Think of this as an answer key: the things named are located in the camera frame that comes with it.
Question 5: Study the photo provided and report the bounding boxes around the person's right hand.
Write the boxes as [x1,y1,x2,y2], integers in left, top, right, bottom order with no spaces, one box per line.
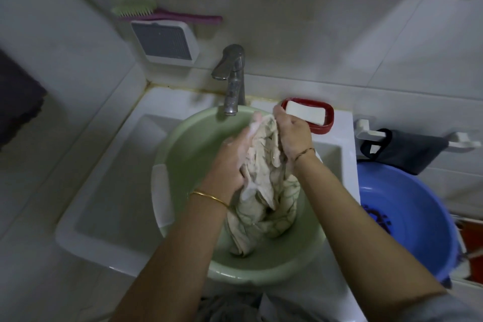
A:
[272,105,317,174]

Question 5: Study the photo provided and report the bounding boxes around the person's left hand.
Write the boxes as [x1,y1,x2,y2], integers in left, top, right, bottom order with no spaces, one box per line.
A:
[198,112,264,206]

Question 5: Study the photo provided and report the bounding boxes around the white soap bar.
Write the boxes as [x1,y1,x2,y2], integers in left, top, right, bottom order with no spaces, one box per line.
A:
[285,100,327,126]

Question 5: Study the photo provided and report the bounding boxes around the red soap dish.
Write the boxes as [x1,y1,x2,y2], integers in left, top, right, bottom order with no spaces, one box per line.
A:
[280,97,336,136]

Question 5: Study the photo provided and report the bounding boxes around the cream leaf-patterned clothes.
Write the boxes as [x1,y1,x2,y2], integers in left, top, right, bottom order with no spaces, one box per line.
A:
[225,114,302,258]

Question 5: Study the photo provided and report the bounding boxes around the light green plastic basin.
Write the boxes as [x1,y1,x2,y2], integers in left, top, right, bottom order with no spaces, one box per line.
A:
[150,105,328,287]

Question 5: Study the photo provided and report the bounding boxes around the metal faucet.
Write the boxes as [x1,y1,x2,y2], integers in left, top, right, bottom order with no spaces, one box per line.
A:
[211,44,247,117]

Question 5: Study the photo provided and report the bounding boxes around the person's left forearm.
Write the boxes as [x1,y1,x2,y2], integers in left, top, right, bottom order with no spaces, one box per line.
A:
[111,191,231,322]

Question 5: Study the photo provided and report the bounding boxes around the person's right forearm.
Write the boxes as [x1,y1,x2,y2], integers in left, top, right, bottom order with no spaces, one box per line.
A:
[294,151,450,322]

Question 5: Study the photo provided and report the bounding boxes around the person's grey patterned shirt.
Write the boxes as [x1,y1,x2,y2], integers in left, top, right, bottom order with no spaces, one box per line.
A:
[196,293,483,322]

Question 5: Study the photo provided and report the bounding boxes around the gold bangle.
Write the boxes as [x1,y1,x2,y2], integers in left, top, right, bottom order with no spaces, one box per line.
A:
[187,190,230,209]

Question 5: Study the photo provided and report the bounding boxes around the dark grey cloth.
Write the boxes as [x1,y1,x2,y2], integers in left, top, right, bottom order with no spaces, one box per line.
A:
[360,128,450,176]

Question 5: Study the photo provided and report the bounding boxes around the white ceramic sink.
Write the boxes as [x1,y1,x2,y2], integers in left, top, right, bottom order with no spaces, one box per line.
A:
[54,84,369,322]

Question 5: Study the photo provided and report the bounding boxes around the blue plastic basin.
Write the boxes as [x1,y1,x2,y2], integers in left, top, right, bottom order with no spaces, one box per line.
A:
[356,161,461,288]

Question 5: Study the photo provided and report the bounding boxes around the green and pink scrub brush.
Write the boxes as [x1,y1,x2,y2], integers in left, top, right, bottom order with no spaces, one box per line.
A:
[111,0,223,26]

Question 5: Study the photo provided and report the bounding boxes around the red bucket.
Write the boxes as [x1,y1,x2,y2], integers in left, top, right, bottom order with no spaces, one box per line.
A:
[454,218,483,281]

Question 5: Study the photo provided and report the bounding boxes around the dark purple towel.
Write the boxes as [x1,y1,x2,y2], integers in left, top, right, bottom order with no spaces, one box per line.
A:
[0,49,48,151]

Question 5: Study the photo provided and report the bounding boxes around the thin cord bracelet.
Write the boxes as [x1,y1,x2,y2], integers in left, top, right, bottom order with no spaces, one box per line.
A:
[294,147,317,162]

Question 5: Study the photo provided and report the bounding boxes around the white wall box grey ribbed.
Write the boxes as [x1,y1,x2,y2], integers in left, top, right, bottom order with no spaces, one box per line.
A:
[130,20,201,67]

